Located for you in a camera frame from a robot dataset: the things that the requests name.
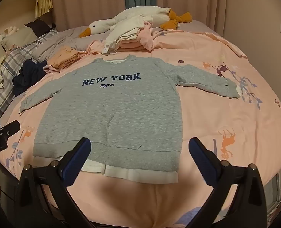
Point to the pink animal print duvet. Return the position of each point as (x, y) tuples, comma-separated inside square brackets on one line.
[(226, 118)]

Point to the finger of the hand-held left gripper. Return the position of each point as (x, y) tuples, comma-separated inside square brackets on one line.
[(12, 127)]

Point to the white goose plush toy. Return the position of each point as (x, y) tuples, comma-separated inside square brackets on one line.
[(135, 14)]

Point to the plaid pillow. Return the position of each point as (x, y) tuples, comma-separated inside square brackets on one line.
[(9, 61)]

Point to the orange folded garment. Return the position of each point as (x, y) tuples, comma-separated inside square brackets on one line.
[(63, 57)]

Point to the light pink garment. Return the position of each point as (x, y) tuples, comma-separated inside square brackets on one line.
[(147, 34)]

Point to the black cloth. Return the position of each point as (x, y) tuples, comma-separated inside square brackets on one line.
[(40, 26)]

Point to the beige pillow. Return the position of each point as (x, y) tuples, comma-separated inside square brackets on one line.
[(21, 36)]

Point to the grey printed sweatshirt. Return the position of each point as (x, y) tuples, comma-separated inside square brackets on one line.
[(112, 114)]

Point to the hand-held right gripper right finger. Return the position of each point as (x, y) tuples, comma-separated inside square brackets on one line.
[(202, 161)]

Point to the yellow striped fabric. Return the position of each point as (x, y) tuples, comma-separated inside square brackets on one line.
[(44, 3)]

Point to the peach folded garment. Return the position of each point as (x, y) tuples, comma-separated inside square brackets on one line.
[(131, 45)]

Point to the pink and white clothes pile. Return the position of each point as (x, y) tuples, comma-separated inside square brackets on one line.
[(121, 32)]

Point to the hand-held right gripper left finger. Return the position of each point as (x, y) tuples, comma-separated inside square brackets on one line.
[(76, 161)]

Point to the beige curtain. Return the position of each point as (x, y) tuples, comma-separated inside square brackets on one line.
[(83, 2)]

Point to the navy blue cloth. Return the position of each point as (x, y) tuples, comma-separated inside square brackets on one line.
[(27, 78)]

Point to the small plush toys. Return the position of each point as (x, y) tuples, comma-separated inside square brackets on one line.
[(2, 34)]

